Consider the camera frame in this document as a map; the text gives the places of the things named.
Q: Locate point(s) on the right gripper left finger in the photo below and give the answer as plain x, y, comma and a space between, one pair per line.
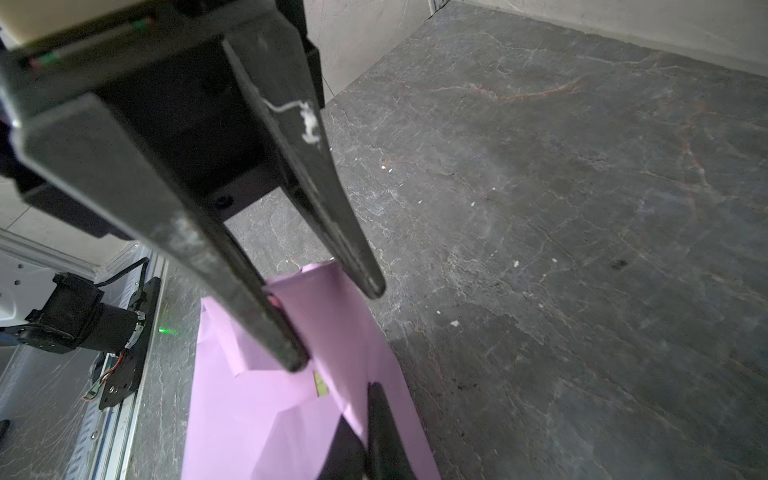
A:
346, 458

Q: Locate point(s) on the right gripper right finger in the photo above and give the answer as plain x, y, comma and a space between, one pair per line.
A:
386, 458

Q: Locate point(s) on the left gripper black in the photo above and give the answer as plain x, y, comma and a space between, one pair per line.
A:
161, 120

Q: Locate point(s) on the pink wrapping paper sheet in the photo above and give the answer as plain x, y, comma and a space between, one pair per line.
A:
251, 419

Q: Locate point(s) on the green gift box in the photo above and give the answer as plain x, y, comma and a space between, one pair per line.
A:
320, 384

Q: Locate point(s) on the aluminium rail base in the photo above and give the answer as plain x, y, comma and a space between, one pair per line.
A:
65, 324

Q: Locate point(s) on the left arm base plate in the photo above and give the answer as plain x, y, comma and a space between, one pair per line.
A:
126, 378

